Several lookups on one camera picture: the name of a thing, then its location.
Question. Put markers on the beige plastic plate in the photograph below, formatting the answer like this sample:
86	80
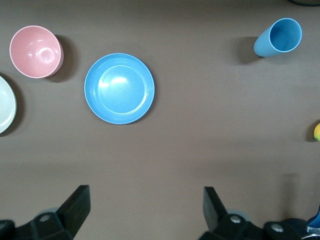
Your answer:
6	105

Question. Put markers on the blue plastic plate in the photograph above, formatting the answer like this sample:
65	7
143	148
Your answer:
119	88

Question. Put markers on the blue plastic cup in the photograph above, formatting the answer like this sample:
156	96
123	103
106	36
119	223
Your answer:
265	45

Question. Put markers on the pink plastic bowl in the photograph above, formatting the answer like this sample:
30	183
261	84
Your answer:
35	51

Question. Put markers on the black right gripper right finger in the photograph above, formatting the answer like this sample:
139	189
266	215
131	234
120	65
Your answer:
220	220

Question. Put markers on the yellow toy mango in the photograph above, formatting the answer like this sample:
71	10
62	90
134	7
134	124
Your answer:
317	132

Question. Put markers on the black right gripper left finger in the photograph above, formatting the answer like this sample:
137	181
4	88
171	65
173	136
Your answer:
70	215

